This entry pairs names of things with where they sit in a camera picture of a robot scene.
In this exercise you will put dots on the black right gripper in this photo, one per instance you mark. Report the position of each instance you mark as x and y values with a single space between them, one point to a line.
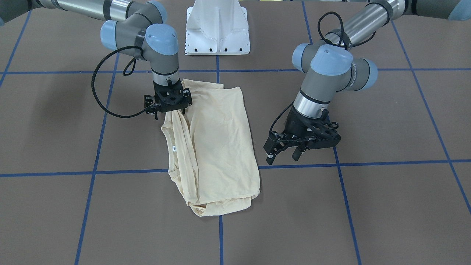
149 103

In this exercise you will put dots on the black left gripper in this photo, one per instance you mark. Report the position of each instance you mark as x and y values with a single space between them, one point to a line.
295 126

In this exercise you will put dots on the cream long-sleeve printed shirt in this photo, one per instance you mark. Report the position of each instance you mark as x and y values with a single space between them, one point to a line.
211 153

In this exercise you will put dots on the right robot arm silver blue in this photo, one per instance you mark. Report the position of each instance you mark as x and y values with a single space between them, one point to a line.
132 28

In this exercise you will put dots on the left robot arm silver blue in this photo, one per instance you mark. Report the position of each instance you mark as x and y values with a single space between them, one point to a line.
330 68

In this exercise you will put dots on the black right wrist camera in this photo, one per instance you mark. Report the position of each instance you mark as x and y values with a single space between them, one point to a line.
148 102

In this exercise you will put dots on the white central pedestal column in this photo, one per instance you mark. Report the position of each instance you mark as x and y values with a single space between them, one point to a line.
217 27

